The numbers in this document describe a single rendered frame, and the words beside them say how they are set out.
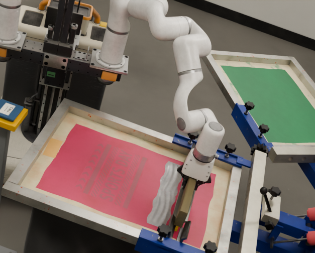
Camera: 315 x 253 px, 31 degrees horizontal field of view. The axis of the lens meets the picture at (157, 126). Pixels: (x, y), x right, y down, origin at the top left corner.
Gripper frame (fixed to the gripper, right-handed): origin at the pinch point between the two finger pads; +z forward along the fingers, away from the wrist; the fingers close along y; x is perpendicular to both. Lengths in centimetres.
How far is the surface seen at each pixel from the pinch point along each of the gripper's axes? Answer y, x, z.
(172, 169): 7.7, -12.3, 6.7
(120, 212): 20.2, 18.1, 7.4
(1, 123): 76, -5, 9
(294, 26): -68, -379, 88
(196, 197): -4.5, -3.0, 7.3
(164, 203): 6.7, 6.9, 6.5
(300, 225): -42.5, 1.4, -1.6
